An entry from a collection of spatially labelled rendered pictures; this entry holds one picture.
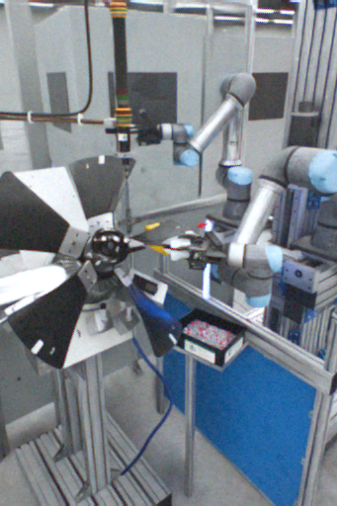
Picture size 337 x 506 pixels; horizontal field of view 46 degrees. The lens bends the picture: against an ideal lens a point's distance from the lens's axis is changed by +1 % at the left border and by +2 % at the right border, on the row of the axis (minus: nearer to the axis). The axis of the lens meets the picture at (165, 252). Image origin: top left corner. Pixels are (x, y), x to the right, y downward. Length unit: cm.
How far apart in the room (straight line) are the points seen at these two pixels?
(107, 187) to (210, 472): 140
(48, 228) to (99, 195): 21
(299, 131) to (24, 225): 118
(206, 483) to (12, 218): 145
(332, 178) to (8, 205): 91
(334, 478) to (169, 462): 75
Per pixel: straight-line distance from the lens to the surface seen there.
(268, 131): 566
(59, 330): 112
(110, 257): 115
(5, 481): 220
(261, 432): 171
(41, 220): 117
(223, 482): 208
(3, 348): 209
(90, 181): 134
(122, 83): 115
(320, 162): 123
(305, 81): 192
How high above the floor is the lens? 166
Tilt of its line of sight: 24 degrees down
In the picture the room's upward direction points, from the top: straight up
